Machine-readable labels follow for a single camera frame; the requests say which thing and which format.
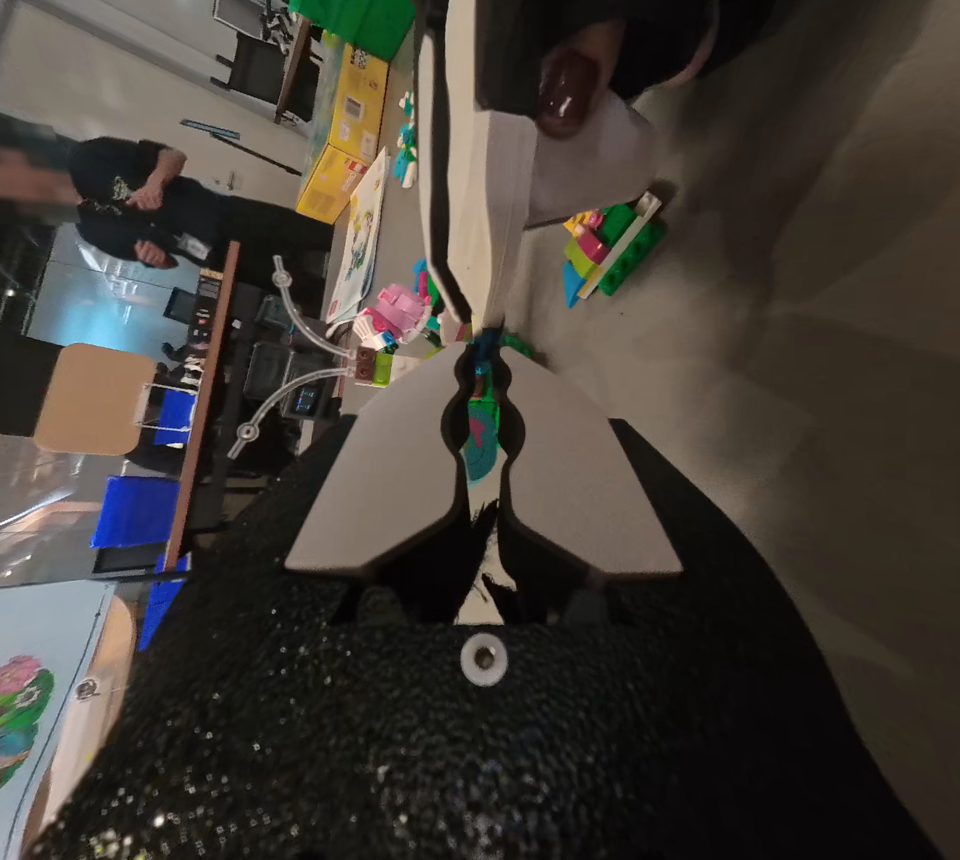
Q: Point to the colourful flower picture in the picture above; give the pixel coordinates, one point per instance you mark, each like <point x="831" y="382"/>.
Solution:
<point x="22" y="714"/>

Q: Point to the green base lego assembly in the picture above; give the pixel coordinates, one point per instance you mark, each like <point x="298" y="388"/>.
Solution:
<point x="630" y="257"/>

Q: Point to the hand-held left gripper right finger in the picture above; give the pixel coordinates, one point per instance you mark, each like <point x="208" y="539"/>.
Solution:
<point x="585" y="500"/>

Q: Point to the brown and lime lego piece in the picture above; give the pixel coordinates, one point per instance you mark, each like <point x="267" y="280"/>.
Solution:
<point x="371" y="369"/>

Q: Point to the pink lego assembly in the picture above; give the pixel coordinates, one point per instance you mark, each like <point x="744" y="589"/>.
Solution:
<point x="397" y="313"/>

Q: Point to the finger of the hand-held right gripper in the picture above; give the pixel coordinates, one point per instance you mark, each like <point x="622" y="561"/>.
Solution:
<point x="429" y="163"/>
<point x="480" y="185"/>

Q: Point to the lego instruction booklet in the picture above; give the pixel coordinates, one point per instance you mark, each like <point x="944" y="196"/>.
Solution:
<point x="360" y="238"/>

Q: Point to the tan wooden chair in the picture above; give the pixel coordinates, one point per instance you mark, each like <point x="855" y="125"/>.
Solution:
<point x="90" y="395"/>

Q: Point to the pile of colourful lego bricks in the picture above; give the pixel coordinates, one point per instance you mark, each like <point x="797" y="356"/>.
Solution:
<point x="407" y="155"/>

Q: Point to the blue plastic sheet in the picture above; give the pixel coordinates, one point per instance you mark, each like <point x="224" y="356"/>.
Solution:
<point x="161" y="601"/>
<point x="135" y="511"/>
<point x="176" y="418"/>

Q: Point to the black device with lit display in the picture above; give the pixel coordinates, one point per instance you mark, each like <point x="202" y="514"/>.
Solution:
<point x="304" y="399"/>

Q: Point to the black office chair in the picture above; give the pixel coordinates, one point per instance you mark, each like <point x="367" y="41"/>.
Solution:
<point x="259" y="65"/>

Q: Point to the person's right hand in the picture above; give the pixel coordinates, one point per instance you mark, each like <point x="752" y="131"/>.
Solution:
<point x="574" y="88"/>

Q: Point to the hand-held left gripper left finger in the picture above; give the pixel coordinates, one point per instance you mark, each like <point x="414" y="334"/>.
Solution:
<point x="382" y="485"/>

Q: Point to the grey framed monitor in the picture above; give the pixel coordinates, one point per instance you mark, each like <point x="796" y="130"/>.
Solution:
<point x="238" y="2"/>

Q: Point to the teal green lego assembly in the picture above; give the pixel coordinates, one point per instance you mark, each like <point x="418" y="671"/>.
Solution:
<point x="480" y="440"/>

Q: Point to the black printed box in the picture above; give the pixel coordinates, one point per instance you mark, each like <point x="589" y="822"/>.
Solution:
<point x="206" y="305"/>

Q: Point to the wooden edged desk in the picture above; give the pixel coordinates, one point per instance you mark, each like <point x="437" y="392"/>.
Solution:
<point x="189" y="485"/>

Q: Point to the yellow lego box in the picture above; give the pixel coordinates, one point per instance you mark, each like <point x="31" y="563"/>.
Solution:
<point x="345" y="107"/>

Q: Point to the transparent lego tube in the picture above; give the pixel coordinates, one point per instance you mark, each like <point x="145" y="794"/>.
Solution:
<point x="282" y="275"/>
<point x="246" y="434"/>

